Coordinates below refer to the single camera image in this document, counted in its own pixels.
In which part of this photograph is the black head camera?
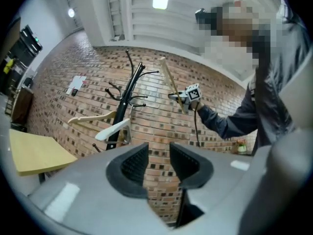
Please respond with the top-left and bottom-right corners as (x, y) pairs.
(194, 7), (213, 24)

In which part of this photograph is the small potted plant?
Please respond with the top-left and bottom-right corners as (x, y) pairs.
(236, 139), (247, 155)

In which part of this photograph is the person's right forearm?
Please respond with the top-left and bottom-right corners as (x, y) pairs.
(195, 101), (258, 140)

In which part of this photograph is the yellow square table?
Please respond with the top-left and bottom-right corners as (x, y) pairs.
(9, 128), (79, 183)

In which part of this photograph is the natural wood clothes hanger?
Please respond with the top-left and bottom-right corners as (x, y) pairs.
(67, 110), (117, 132)

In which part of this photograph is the black doorway frame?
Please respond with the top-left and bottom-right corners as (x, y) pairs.
(14, 25), (44, 63)

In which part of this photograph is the light wooden clothes hanger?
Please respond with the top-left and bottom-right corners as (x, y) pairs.
(159, 56), (187, 114)

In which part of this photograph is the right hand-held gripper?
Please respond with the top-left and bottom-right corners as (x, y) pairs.
(168, 83), (202, 111)

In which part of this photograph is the white paper sheet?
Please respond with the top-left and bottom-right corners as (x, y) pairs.
(66, 75), (88, 95)

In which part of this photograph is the white clothes hanger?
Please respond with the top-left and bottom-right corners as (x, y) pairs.
(94, 118), (132, 142)

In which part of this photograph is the person's head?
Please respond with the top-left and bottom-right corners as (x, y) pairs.
(202, 0), (260, 70)

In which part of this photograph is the black metal coat rack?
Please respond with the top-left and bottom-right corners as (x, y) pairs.
(92, 49), (160, 154)

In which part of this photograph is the brown wooden cabinet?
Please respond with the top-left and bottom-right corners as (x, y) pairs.
(10, 86), (34, 125)

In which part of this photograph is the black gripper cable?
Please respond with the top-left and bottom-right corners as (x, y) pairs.
(194, 101), (201, 148)

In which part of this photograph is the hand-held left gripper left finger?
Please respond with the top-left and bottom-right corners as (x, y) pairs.
(106, 142), (150, 199)

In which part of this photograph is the person's dark jacket torso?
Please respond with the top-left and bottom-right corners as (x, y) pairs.
(241, 0), (311, 156)

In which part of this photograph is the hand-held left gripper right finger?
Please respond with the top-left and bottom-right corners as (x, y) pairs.
(169, 142), (215, 189)

